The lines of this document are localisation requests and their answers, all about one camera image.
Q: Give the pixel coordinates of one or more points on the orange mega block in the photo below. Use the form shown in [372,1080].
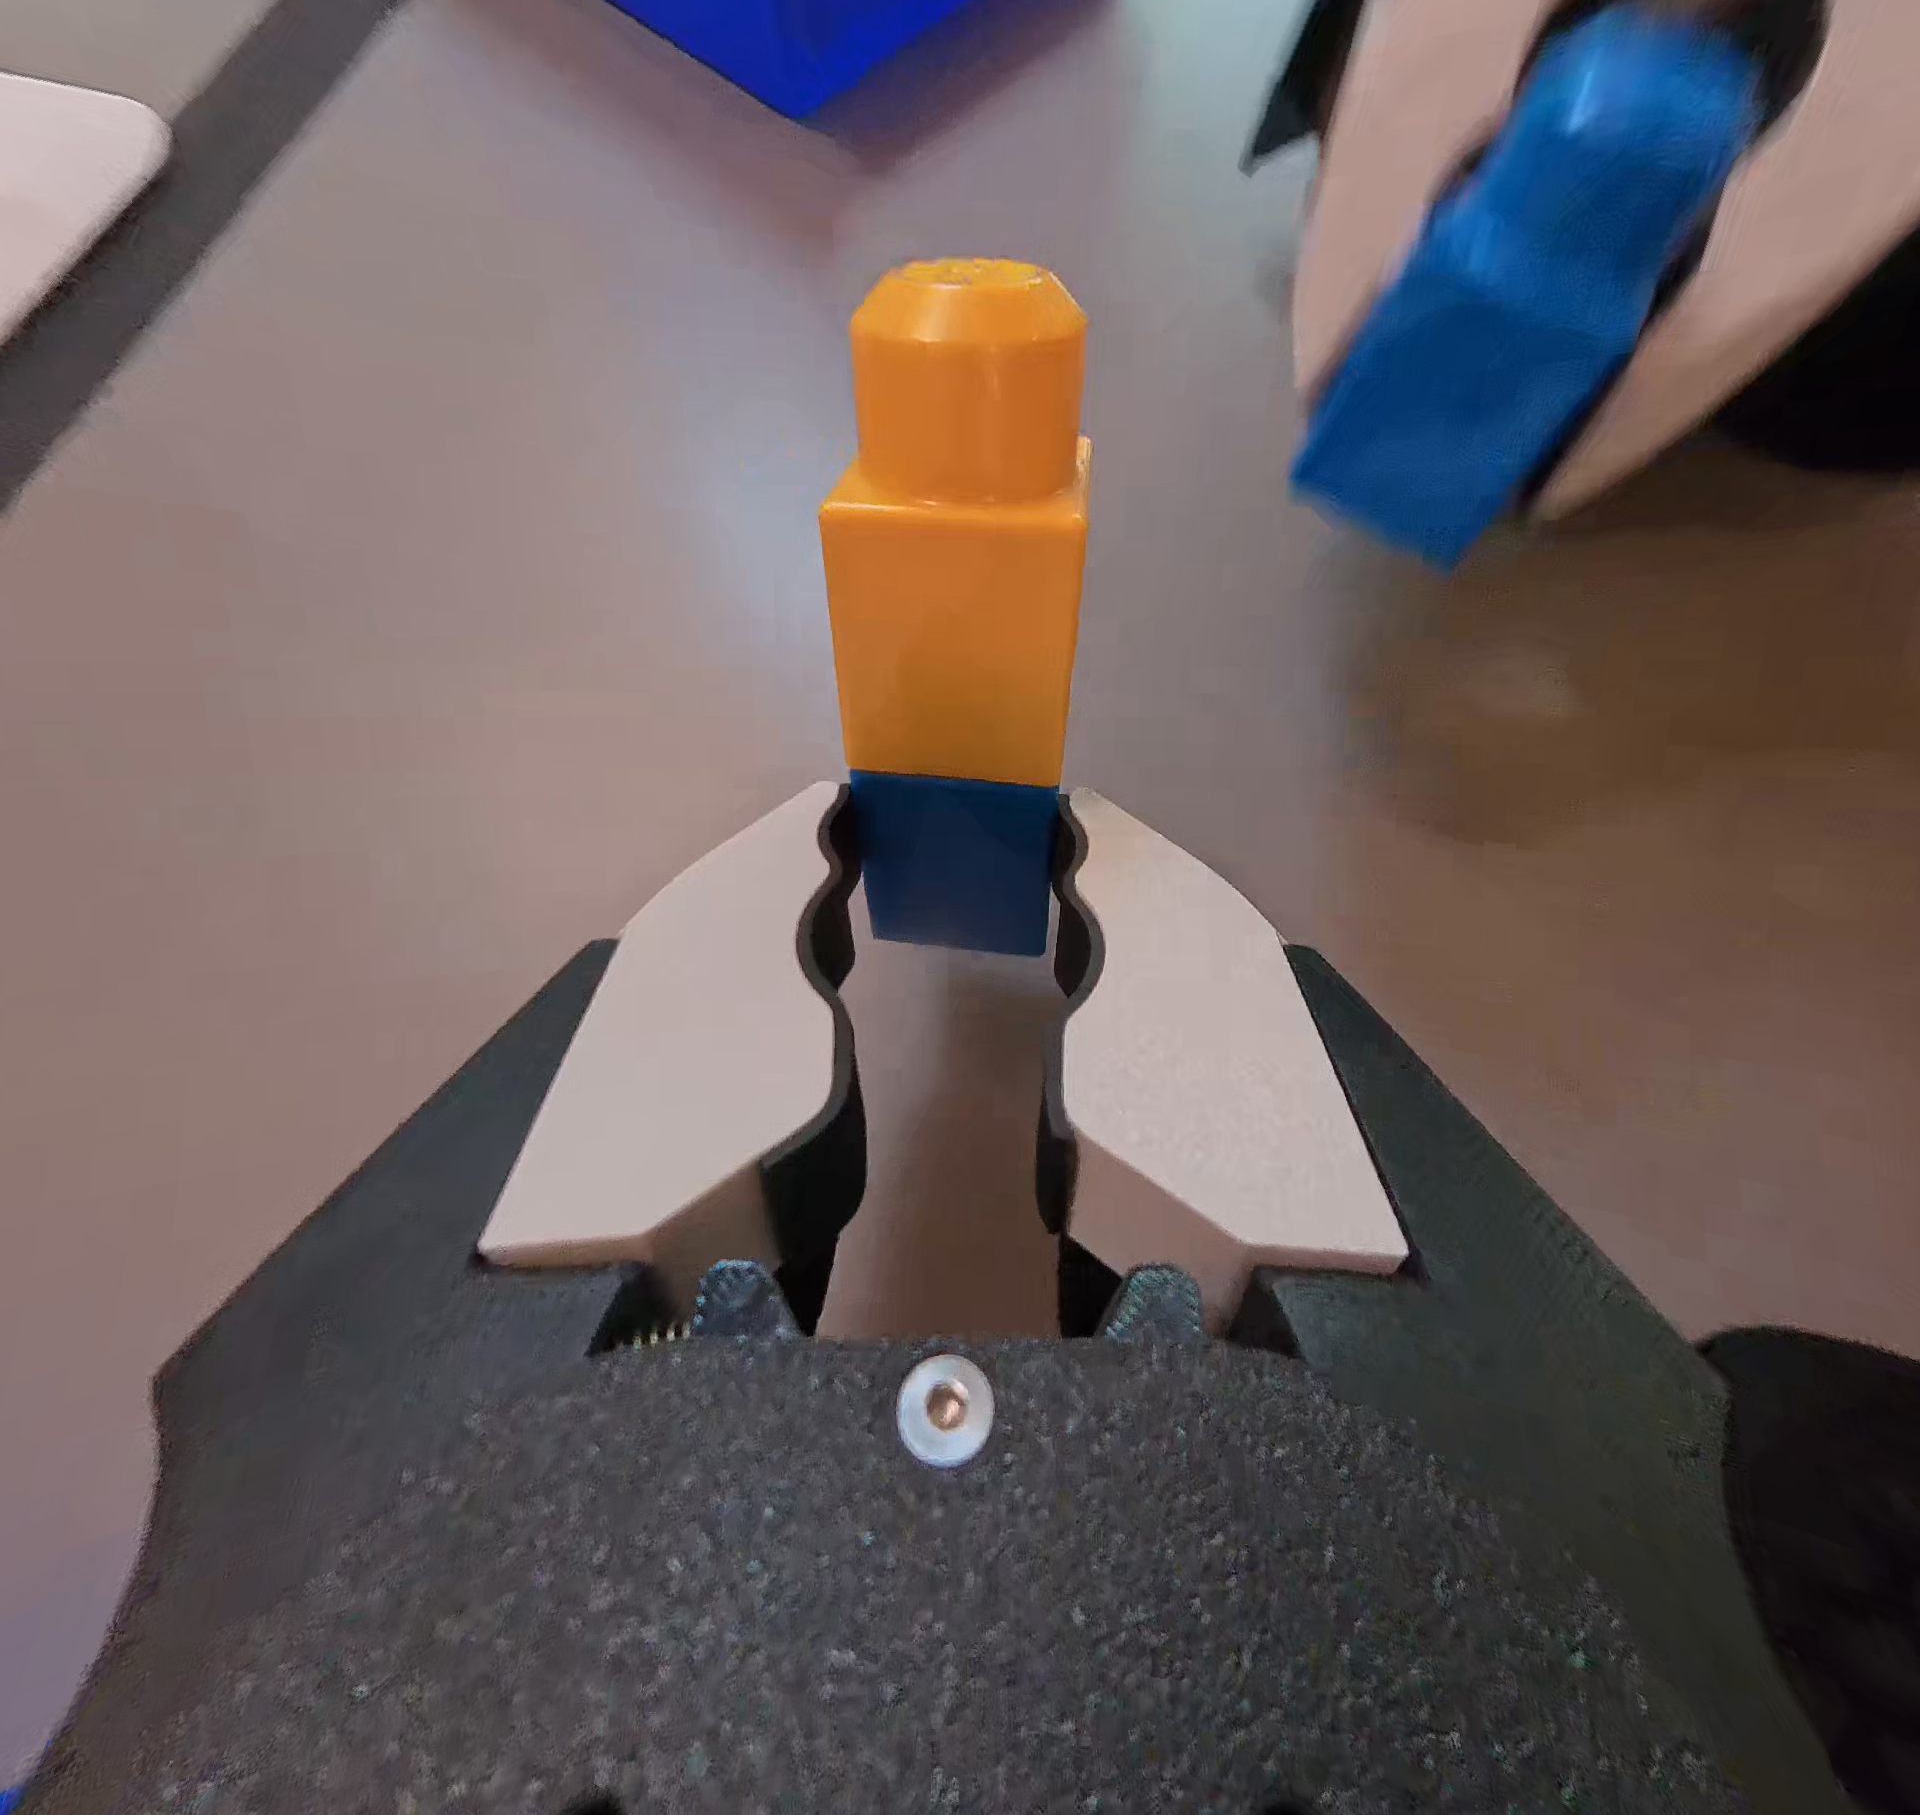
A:
[952,615]

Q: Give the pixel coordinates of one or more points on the blue mega block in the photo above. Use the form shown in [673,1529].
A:
[1501,315]
[952,870]

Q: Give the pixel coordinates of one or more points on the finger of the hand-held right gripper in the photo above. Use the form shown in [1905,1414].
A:
[1800,225]
[1426,76]

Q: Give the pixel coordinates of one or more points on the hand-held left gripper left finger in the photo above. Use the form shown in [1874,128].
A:
[676,1066]

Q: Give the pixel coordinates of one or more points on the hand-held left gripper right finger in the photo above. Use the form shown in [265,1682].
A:
[1215,1066]

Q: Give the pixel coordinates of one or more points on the white desk stand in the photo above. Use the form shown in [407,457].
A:
[67,180]

